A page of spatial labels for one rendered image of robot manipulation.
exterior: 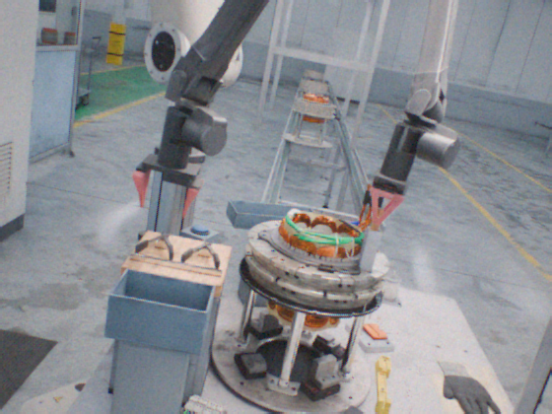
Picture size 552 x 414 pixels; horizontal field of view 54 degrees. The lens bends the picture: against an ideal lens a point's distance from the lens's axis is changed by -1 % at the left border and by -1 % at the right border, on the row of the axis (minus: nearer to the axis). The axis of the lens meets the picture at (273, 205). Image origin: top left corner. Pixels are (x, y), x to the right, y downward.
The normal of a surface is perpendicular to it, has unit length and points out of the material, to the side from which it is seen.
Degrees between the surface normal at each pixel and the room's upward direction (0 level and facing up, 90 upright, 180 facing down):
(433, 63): 51
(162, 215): 90
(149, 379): 90
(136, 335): 90
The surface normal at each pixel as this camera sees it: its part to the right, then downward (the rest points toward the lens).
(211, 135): 0.72, 0.40
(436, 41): -0.41, -0.38
